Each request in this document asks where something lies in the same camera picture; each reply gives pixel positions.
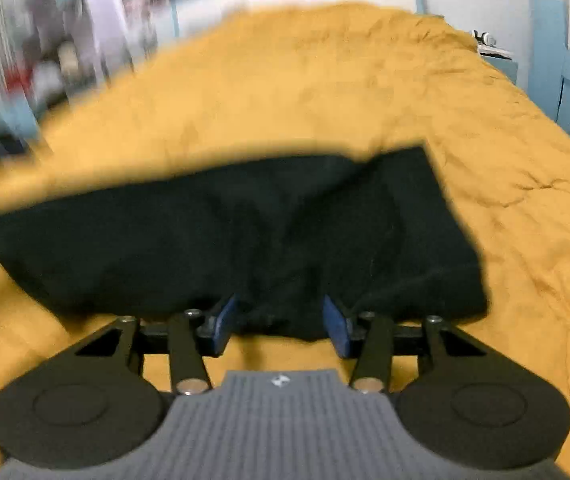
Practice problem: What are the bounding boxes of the blue nightstand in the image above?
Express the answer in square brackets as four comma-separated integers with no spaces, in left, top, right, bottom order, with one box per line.
[479,45,520,85]

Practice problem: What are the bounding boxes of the black pants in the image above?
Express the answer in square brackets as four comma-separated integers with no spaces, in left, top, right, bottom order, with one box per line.
[0,145,490,341]

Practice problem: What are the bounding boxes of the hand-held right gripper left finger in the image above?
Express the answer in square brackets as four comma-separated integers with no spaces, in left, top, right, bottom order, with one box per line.
[72,294,241,396]

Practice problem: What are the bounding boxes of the yellow blanket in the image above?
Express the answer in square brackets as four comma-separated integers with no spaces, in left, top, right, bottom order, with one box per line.
[0,2,570,480]

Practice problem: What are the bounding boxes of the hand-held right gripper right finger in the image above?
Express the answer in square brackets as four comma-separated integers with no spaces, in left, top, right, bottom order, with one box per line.
[321,294,496,396]

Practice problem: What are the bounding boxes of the cluttered shelf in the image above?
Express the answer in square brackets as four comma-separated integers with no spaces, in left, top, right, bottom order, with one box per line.
[8,0,166,111]

